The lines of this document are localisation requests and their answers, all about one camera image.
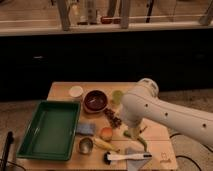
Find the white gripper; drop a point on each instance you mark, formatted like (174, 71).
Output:
(134, 132)

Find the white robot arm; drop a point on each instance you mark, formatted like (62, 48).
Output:
(141, 101)

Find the green plastic cup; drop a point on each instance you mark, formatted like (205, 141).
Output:
(116, 96)

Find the small metal cup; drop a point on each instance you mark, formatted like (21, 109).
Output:
(85, 146)

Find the white paper cup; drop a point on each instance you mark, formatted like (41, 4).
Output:
(76, 92)

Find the green chili pepper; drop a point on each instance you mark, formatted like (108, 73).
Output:
(138, 138)

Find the bunch of dark grapes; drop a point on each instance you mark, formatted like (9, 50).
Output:
(114, 121)

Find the yellow corn cob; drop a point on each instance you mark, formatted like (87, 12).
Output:
(105, 145)

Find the grey folded cloth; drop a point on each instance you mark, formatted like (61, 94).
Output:
(136, 165)

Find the blue sponge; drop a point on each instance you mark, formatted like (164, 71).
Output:
(86, 129)

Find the brown wooden bowl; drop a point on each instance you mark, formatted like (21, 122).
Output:
(95, 101)

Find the green plastic tray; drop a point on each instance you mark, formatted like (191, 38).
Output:
(51, 133)

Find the black pole stand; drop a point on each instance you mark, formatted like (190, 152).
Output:
(9, 140)

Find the white handled dish brush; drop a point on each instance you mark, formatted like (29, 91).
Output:
(108, 157)

